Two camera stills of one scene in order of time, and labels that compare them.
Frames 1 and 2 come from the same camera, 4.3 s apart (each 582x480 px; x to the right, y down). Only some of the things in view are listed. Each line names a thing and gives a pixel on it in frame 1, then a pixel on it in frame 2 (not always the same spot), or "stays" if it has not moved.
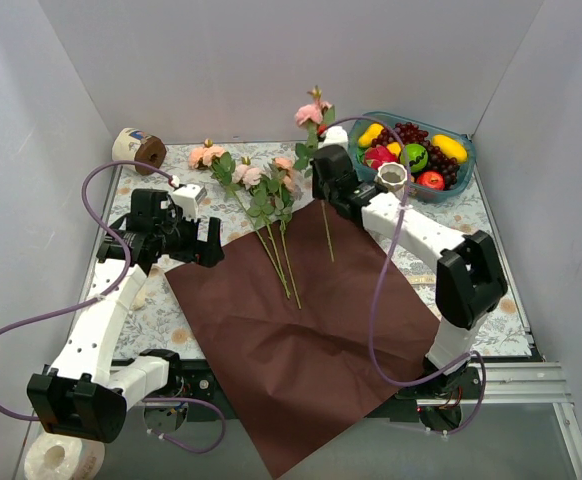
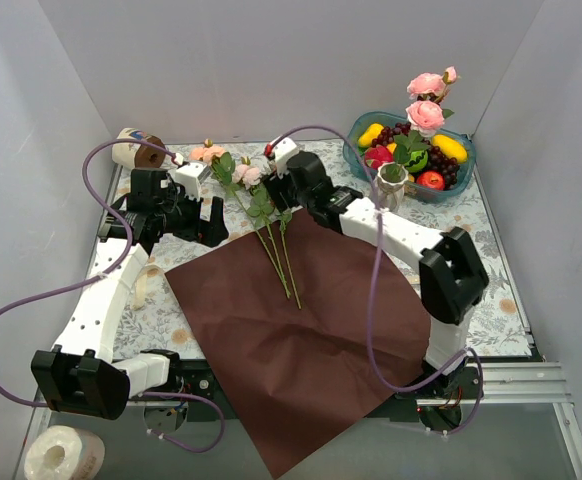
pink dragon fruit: (378, 155) stays
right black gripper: (328, 170) → (275, 186)
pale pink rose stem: (260, 211) stays
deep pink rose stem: (315, 115) → (425, 116)
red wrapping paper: (310, 323) stays
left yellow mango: (370, 134) stays
